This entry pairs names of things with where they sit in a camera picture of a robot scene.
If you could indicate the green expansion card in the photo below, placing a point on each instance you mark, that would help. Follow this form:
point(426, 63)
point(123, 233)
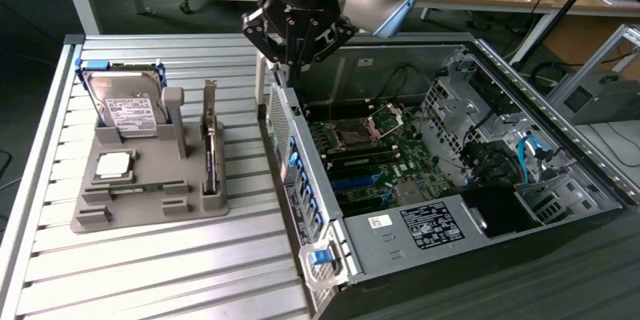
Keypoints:
point(210, 147)

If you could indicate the black caster wheel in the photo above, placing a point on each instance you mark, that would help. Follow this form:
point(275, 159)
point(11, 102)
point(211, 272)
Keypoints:
point(186, 7)

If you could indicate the open grey PC case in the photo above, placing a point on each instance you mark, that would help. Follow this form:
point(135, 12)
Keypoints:
point(278, 125)

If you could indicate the metal socket cover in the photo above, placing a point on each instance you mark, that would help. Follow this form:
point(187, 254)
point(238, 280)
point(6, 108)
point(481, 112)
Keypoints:
point(387, 119)

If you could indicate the CPU socket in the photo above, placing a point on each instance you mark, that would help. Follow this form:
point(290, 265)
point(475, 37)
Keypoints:
point(353, 134)

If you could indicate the metal drive cage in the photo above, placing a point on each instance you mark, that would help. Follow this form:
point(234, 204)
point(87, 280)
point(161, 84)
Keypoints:
point(450, 106)

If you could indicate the blue slot clip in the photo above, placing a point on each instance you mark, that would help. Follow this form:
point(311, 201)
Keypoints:
point(310, 190)
point(297, 159)
point(315, 207)
point(321, 223)
point(291, 144)
point(303, 175)

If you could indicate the black RAM stick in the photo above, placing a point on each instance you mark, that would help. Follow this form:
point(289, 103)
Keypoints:
point(365, 160)

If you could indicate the green motherboard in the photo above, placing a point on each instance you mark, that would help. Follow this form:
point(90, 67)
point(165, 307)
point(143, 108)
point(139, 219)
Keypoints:
point(415, 170)

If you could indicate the grey plastic parts rack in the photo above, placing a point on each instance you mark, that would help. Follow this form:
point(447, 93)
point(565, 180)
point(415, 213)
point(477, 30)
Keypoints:
point(150, 170)

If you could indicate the black stand pole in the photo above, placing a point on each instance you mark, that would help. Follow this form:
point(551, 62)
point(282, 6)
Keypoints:
point(561, 16)

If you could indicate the silver CPU chip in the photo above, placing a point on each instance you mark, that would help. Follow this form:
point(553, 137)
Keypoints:
point(114, 165)

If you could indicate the green RAM stick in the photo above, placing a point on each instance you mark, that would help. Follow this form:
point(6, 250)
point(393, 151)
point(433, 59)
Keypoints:
point(141, 187)

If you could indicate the grey computer tower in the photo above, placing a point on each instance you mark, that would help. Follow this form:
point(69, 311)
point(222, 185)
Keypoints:
point(610, 102)

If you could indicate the grey power supply unit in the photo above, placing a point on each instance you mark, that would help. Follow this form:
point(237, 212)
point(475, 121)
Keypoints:
point(390, 245)

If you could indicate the blue case release latch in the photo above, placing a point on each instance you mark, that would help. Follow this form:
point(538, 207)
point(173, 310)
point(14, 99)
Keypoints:
point(321, 258)

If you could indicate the grey disk bay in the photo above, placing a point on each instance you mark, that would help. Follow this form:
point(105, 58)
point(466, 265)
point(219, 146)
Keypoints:
point(555, 200)

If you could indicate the hard disk with blue bracket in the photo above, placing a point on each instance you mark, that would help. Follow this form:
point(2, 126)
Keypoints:
point(130, 106)

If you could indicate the aluminium profile frame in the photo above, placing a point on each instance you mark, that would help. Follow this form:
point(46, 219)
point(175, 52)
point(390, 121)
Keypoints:
point(631, 33)

